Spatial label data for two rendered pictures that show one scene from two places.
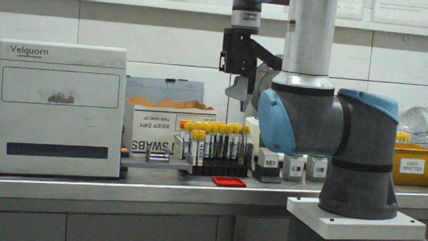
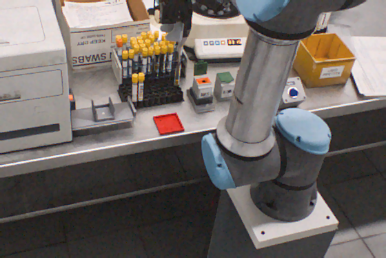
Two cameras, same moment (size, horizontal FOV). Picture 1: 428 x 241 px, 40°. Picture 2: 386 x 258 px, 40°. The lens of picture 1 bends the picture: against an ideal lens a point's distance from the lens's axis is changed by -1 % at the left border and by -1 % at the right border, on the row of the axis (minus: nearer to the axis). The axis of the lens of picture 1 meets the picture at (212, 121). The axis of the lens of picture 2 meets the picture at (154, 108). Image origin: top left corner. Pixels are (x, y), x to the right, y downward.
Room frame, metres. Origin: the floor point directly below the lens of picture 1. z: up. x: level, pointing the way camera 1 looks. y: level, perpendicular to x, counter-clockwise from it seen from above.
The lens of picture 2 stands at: (0.37, 0.10, 1.86)
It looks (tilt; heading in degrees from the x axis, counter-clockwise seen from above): 42 degrees down; 354
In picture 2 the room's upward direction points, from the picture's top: 4 degrees clockwise
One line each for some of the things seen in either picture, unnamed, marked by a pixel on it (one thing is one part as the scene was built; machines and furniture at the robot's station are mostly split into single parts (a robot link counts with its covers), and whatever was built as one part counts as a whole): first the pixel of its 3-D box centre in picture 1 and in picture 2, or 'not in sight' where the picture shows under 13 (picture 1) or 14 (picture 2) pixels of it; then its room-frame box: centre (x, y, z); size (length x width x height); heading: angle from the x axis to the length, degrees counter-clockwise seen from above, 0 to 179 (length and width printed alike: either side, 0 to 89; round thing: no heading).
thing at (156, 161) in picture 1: (148, 158); (94, 113); (1.39, 0.15, 0.92); 0.21 x 0.07 x 0.05; 103
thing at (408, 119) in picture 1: (403, 130); not in sight; (2.10, -0.68, 0.97); 0.26 x 0.17 x 0.19; 119
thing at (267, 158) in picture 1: (267, 161); (201, 89); (1.49, -0.15, 0.92); 0.05 x 0.04 x 0.06; 14
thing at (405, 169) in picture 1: (400, 163); (321, 60); (1.62, -0.53, 0.93); 0.13 x 0.13 x 0.10; 10
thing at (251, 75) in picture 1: (249, 77); (185, 21); (1.51, -0.08, 1.13); 0.05 x 0.02 x 0.09; 14
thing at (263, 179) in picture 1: (267, 172); (200, 96); (1.49, -0.15, 0.89); 0.09 x 0.05 x 0.04; 14
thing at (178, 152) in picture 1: (213, 152); (149, 63); (1.62, -0.01, 0.91); 0.20 x 0.10 x 0.07; 103
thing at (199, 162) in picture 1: (213, 151); (151, 80); (1.52, -0.01, 0.93); 0.17 x 0.09 x 0.11; 104
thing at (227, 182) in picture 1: (229, 182); (168, 123); (1.40, -0.05, 0.88); 0.07 x 0.07 x 0.01; 13
